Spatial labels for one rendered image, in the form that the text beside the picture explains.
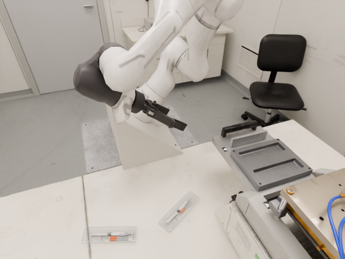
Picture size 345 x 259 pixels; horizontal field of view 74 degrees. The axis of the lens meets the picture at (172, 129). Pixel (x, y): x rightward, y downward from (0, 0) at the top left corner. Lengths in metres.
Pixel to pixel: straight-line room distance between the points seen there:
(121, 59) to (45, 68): 2.89
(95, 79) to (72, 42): 2.66
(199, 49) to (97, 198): 0.73
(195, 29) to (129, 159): 0.60
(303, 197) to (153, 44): 0.50
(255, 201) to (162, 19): 0.54
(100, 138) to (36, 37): 2.24
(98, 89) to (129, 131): 0.31
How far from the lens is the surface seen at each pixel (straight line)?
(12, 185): 2.38
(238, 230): 0.80
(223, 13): 0.80
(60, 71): 3.46
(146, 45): 0.61
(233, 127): 0.91
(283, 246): 0.65
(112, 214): 0.96
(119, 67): 0.59
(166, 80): 1.02
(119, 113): 0.72
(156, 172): 1.06
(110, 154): 1.18
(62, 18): 3.27
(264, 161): 0.82
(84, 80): 0.68
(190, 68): 1.00
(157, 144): 1.04
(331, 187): 0.66
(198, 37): 0.95
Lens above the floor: 1.54
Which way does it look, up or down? 38 degrees down
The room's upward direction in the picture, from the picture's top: straight up
